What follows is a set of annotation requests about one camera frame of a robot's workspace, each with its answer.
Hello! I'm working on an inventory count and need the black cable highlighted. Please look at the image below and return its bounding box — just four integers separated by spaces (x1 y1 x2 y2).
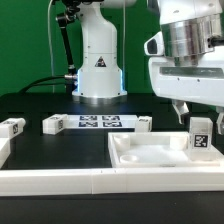
19 77 76 94

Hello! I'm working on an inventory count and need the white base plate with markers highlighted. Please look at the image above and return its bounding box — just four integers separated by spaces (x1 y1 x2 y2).
66 115 137 129

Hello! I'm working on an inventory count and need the white square table top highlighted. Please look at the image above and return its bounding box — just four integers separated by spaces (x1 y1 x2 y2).
108 132 224 168

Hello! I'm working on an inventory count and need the white U-shaped fence wall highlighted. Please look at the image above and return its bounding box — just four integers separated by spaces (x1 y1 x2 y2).
0 139 224 196

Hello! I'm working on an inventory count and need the white thin cable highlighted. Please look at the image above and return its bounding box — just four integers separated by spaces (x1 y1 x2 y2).
47 0 56 94

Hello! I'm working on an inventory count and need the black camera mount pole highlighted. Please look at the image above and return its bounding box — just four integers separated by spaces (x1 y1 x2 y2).
56 11 77 80

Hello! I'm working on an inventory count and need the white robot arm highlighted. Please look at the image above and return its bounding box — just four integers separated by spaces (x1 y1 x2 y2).
62 0 224 134

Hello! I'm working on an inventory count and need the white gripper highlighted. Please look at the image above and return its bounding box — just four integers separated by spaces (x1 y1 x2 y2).
148 55 224 135

